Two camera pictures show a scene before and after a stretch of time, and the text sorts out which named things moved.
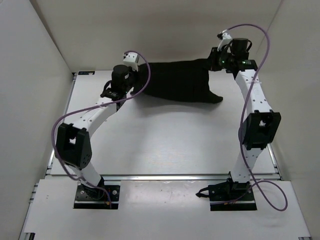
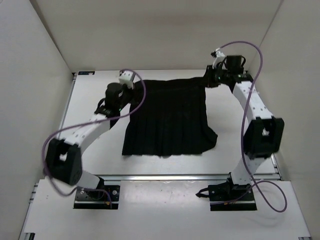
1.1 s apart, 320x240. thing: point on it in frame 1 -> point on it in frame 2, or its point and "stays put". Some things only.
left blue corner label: [86, 73] stays put
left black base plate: [89, 198] stays put
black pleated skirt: [184, 80] -> [167, 117]
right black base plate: [221, 192] stays put
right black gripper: [212, 61] -> [210, 73]
